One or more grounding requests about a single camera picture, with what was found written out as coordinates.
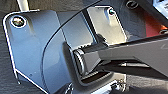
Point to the round silver base knob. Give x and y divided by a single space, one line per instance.
18 21
112 11
163 32
132 4

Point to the white round bar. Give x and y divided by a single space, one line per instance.
23 4

